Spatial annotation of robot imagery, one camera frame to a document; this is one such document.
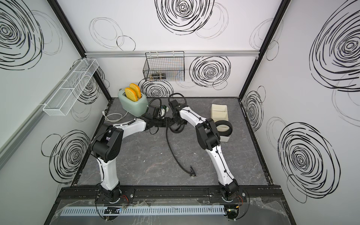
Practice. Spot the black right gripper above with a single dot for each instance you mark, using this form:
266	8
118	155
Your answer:
181	123

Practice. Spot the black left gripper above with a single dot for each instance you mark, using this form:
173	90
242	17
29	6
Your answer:
166	122

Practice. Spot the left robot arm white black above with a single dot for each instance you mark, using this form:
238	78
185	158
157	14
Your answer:
106	146

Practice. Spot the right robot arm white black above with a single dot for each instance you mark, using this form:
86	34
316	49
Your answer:
209	139

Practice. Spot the cream divided storage organizer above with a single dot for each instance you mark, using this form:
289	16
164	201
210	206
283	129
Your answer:
220	112

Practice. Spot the mint green toaster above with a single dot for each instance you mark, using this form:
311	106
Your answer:
137	108

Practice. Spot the front yellow toast slice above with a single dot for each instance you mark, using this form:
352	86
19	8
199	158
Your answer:
131	94

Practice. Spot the yellow toast slice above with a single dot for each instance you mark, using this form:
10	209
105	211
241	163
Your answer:
131	94
136	89

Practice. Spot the rear yellow toast slice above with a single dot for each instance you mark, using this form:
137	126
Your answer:
136	89

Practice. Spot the dark item in basket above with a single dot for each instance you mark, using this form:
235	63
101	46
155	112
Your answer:
157	76

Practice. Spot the black wire wall basket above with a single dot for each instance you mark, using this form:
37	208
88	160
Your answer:
171	62

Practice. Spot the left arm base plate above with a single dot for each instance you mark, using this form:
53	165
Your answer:
117	196

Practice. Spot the white mesh wall shelf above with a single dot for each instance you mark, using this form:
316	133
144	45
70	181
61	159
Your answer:
78	86

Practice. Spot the slotted grey cable duct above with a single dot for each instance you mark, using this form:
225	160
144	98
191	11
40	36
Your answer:
143	210

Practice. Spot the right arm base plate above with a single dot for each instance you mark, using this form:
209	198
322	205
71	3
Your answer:
218	194

